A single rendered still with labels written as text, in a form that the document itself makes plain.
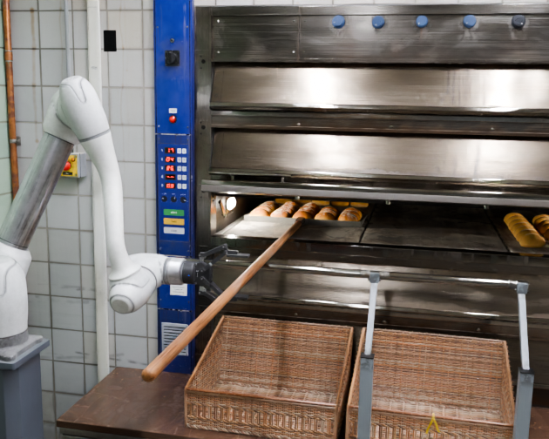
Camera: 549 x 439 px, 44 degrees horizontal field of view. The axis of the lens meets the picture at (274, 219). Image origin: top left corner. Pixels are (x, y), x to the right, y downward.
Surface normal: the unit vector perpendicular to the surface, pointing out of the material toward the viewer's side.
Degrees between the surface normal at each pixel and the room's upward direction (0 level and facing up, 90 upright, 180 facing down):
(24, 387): 90
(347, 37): 90
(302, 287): 70
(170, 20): 90
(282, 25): 90
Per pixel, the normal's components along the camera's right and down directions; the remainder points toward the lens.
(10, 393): 0.56, 0.15
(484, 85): -0.19, -0.18
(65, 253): -0.21, 0.17
